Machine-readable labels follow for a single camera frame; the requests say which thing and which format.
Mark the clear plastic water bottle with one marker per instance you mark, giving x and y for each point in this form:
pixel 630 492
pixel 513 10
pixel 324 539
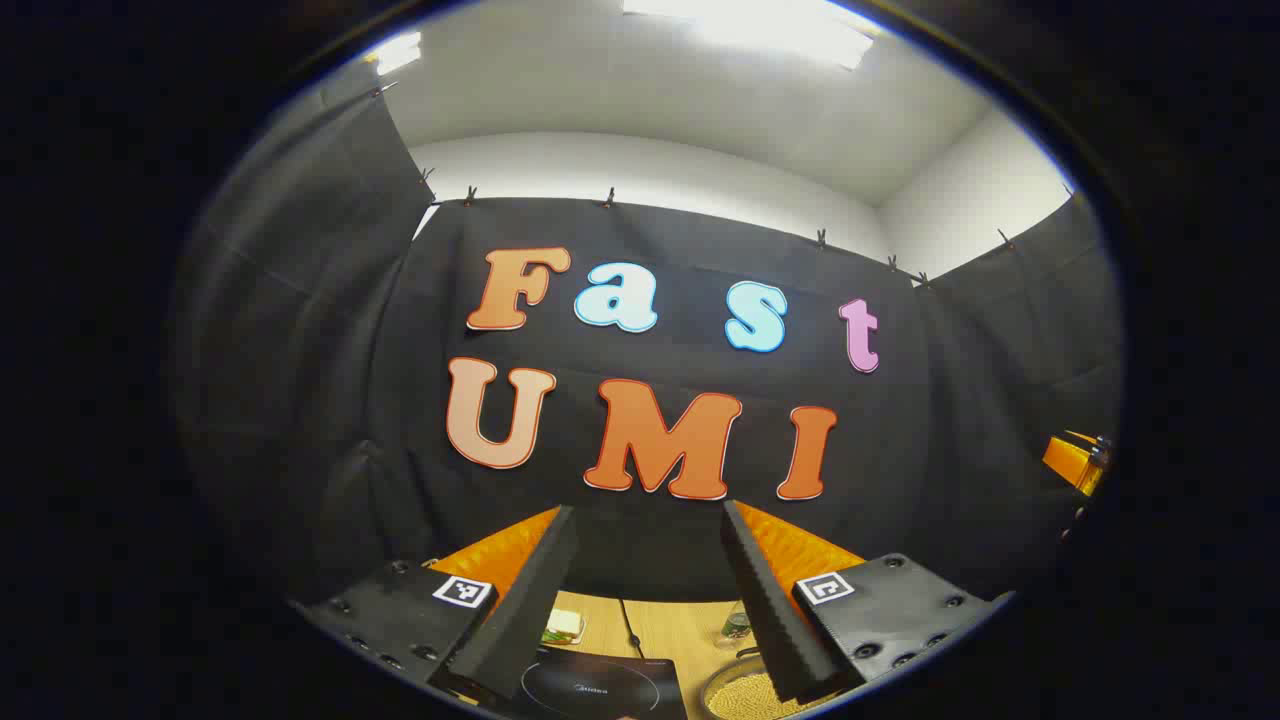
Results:
pixel 737 628

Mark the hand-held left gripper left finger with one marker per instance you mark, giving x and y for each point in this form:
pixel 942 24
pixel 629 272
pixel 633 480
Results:
pixel 530 600

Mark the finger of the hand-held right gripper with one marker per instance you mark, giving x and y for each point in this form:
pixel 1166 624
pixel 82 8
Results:
pixel 1072 460

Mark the row of small cloth clips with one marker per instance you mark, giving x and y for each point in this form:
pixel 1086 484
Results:
pixel 609 198

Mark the sandwich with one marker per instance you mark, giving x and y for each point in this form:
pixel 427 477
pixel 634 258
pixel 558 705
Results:
pixel 564 623

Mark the large heap of soybeans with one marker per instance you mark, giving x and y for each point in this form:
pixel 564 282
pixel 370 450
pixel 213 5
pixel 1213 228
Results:
pixel 745 698

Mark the black backdrop cloth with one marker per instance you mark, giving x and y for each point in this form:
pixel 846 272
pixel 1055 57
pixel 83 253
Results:
pixel 330 350

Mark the small white plate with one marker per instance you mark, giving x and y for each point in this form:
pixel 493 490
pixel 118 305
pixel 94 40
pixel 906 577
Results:
pixel 572 639

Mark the black induction cooktop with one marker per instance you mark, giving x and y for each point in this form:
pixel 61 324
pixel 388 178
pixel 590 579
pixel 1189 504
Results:
pixel 600 688

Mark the ceiling light panel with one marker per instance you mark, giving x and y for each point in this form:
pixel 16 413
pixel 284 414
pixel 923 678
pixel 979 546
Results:
pixel 397 52

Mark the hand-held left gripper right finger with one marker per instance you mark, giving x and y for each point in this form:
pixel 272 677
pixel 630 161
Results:
pixel 765 600

